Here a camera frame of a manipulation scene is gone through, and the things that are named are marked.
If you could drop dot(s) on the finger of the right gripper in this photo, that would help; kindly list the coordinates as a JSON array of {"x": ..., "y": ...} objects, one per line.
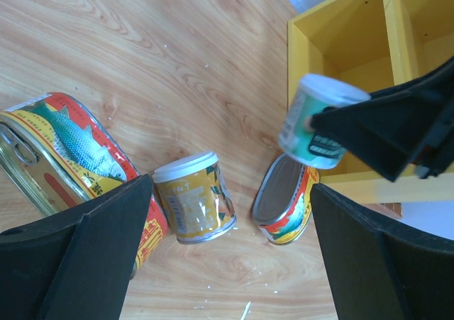
[{"x": 411, "y": 123}]

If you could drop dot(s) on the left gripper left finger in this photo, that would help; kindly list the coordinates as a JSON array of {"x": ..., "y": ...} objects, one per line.
[{"x": 75, "y": 264}]

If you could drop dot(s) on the orange fruit can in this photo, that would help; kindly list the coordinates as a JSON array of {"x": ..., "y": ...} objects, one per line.
[{"x": 195, "y": 198}]

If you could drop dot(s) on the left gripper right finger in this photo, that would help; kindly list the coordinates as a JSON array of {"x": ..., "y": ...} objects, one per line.
[{"x": 380, "y": 268}]

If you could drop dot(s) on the red yellow fish tin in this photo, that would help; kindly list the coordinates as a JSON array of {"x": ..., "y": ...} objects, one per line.
[{"x": 59, "y": 155}]

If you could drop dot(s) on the yellow cabinet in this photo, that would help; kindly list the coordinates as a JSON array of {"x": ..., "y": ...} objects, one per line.
[{"x": 373, "y": 44}]

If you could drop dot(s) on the green fruit can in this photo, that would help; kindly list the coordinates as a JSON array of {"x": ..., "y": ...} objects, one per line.
[{"x": 315, "y": 94}]

